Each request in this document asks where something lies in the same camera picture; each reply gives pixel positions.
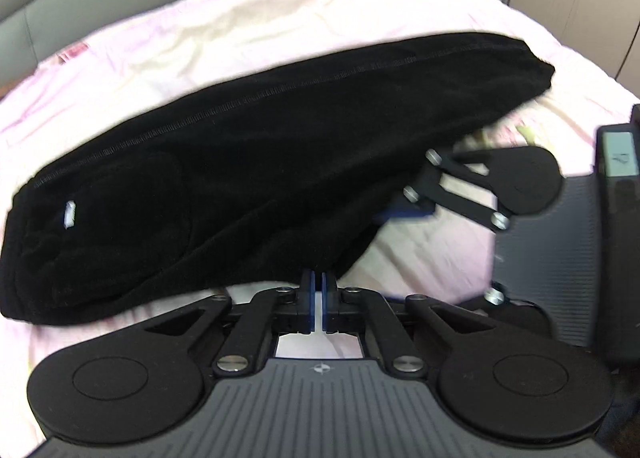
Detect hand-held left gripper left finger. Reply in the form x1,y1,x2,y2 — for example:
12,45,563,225
140,271,317,377

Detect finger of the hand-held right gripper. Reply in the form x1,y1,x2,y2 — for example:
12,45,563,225
482,282,508,308
376,148,512,233

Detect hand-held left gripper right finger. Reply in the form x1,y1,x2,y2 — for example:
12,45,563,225
322,271,496,378

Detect black pants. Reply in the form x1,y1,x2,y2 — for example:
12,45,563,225
0,31,557,329

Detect pink floral blanket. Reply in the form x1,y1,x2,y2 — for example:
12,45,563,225
0,0,640,444

